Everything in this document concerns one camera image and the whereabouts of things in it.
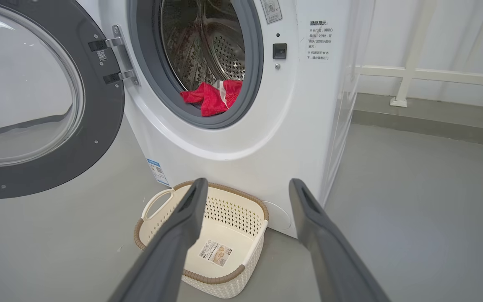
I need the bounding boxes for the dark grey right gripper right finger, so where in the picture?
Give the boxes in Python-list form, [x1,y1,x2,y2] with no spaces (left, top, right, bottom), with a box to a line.
[288,178,391,302]

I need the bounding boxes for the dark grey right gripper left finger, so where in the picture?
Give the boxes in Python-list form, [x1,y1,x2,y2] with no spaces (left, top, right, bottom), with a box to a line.
[107,178,208,302]

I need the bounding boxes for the round washing machine door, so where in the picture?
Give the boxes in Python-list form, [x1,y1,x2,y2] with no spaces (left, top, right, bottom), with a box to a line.
[0,0,125,200]

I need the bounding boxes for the red and white garment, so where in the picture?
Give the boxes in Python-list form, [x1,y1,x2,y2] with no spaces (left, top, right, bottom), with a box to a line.
[180,79,243,117]

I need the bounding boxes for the white printed product label sticker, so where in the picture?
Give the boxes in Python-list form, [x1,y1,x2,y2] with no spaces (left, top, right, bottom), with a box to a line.
[198,240,233,267]

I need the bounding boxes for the cream perforated basket brown rim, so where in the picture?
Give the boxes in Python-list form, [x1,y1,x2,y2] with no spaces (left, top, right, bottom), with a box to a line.
[134,181,269,299]

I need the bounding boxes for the white front-load washing machine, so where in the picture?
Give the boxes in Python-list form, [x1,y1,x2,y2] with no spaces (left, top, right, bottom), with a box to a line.
[76,0,376,240]

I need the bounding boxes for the metal washing machine door hinge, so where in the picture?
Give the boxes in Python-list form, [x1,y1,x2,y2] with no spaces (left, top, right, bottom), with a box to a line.
[88,24,139,86]

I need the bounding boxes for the grey rubber door gasket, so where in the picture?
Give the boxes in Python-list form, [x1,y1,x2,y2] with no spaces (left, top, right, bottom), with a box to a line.
[127,0,264,130]

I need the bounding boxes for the stainless steel washing machine drum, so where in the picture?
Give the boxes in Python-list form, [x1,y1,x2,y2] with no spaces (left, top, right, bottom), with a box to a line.
[160,0,246,93]

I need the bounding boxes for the grey warning sticker label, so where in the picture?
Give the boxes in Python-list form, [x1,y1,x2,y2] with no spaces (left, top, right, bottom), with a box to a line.
[260,0,283,24]

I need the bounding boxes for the round white filter cover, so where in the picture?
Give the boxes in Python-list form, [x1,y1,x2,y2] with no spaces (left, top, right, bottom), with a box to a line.
[262,200,292,231]

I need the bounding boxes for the blue energy label sticker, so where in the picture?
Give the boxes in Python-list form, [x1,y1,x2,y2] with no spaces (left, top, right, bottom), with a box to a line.
[147,159,170,186]

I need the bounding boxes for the white metal railing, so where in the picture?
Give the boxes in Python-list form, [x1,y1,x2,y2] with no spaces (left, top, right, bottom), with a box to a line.
[355,0,483,107]

